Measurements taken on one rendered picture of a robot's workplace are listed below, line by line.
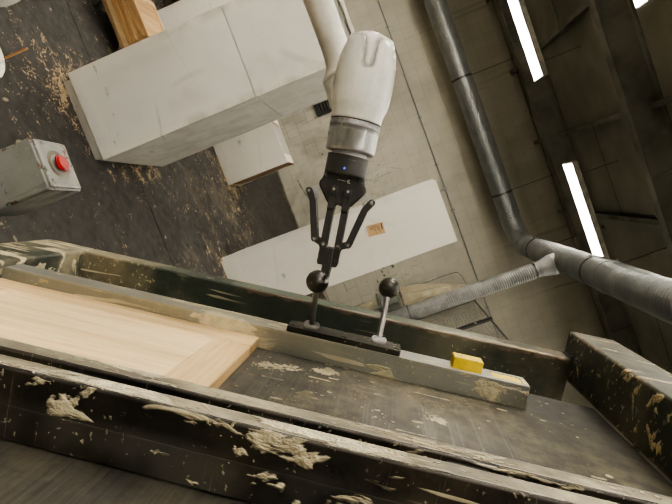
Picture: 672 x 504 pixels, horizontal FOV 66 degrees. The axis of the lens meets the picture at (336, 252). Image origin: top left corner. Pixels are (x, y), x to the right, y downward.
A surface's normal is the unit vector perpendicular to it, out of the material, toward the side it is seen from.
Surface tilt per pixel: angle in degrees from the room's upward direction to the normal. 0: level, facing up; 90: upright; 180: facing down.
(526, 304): 90
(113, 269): 90
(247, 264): 90
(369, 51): 81
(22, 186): 90
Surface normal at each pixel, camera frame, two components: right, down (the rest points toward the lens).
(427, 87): -0.09, 0.11
